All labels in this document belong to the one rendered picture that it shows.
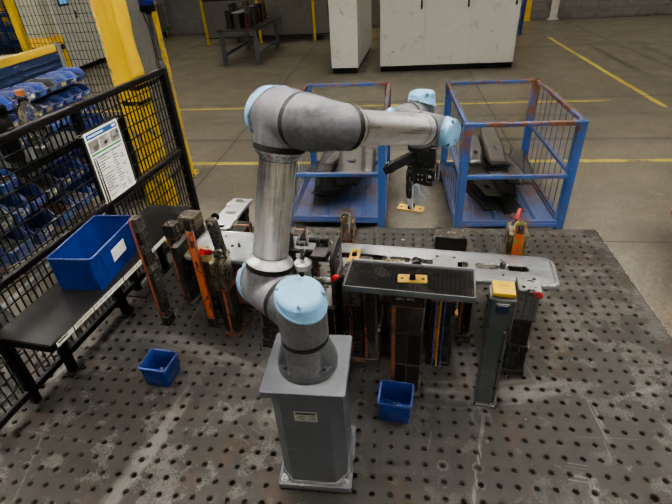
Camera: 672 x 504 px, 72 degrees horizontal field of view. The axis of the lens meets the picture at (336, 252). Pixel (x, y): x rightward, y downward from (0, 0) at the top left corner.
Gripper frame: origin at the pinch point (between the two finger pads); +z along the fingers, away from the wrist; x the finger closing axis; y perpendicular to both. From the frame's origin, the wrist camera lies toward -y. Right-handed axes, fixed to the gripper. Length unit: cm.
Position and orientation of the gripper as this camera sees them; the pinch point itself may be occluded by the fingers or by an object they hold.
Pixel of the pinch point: (410, 203)
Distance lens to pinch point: 151.7
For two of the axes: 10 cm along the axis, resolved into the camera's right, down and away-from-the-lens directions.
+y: 9.2, 1.7, -3.5
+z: 0.5, 8.4, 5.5
